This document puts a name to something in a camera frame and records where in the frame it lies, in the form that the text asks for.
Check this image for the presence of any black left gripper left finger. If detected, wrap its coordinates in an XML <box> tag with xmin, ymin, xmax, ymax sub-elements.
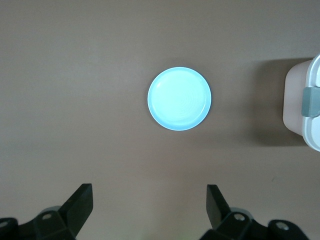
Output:
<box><xmin>0</xmin><ymin>183</ymin><xmax>94</xmax><ymax>240</ymax></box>

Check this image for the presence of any white lidded storage box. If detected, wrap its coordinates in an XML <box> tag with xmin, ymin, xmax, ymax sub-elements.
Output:
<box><xmin>282</xmin><ymin>52</ymin><xmax>320</xmax><ymax>151</ymax></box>

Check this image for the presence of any light blue round plate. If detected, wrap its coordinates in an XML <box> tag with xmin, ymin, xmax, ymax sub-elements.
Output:
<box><xmin>146</xmin><ymin>66</ymin><xmax>213</xmax><ymax>132</ymax></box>

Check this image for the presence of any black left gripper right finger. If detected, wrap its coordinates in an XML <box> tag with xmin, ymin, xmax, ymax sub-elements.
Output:
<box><xmin>201</xmin><ymin>184</ymin><xmax>309</xmax><ymax>240</ymax></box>

